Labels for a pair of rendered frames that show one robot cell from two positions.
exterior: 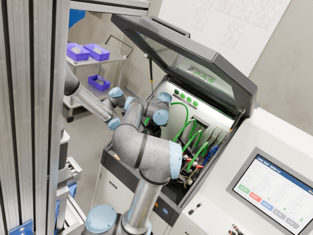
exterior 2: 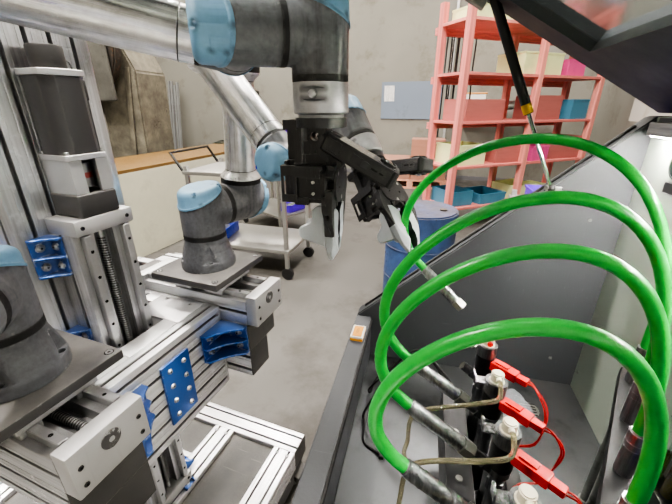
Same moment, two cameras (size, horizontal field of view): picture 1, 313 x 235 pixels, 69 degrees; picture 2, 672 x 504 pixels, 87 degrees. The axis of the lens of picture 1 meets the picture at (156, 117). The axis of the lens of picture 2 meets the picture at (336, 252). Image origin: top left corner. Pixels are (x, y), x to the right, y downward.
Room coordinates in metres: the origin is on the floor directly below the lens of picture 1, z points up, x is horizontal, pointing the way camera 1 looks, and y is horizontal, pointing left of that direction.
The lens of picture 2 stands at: (0.96, -0.52, 1.47)
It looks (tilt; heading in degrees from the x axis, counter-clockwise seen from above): 23 degrees down; 77
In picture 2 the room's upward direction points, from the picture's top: straight up
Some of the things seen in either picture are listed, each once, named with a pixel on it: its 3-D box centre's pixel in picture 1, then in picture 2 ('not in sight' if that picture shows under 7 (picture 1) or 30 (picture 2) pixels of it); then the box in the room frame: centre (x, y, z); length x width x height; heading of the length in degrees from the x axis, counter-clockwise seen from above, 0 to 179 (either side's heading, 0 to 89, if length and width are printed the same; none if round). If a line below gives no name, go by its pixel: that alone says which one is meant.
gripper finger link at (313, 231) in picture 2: not in sight; (317, 234); (1.05, -0.02, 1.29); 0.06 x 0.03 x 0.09; 153
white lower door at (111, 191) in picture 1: (123, 219); not in sight; (1.07, -0.02, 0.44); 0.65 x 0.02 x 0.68; 63
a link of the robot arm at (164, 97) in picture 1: (162, 103); (317, 34); (1.06, -0.01, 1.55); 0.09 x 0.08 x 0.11; 5
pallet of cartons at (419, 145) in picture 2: not in sight; (410, 162); (3.95, 6.04, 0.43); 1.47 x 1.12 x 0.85; 146
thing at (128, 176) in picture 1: (137, 184); (337, 434); (1.08, -0.03, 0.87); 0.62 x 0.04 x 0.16; 63
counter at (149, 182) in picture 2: not in sight; (179, 190); (-0.01, 4.33, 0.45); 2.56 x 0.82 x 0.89; 56
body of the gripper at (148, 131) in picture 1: (153, 127); (316, 161); (1.05, 0.00, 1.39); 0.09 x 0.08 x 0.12; 153
